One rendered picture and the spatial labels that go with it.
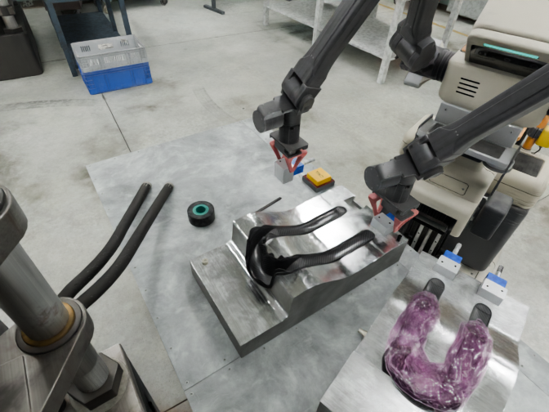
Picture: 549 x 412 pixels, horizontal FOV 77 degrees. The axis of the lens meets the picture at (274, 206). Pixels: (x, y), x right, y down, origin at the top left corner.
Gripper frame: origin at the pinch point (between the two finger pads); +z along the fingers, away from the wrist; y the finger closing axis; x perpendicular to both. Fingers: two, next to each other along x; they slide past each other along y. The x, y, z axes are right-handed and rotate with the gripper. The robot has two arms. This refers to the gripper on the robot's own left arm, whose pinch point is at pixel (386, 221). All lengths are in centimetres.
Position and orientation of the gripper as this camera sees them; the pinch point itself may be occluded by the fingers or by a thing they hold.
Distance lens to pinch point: 97.1
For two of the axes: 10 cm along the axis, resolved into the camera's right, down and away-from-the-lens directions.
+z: -0.5, 7.3, 6.8
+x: 8.3, -3.5, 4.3
